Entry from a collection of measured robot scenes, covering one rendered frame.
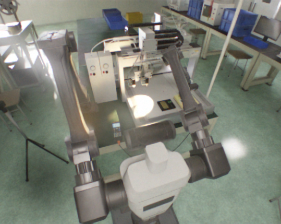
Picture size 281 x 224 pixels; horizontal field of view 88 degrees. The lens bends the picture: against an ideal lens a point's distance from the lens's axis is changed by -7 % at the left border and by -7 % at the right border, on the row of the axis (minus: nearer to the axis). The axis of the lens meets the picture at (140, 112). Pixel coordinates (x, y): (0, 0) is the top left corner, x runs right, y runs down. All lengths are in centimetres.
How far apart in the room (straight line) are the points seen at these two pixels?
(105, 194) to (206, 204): 151
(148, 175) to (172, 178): 8
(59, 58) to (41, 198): 178
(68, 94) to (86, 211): 35
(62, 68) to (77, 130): 20
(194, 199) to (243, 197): 55
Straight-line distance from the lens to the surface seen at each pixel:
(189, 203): 190
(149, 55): 127
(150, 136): 48
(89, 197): 54
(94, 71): 141
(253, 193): 223
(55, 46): 51
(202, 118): 67
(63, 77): 51
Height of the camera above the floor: 177
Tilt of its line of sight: 44 degrees down
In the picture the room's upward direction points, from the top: straight up
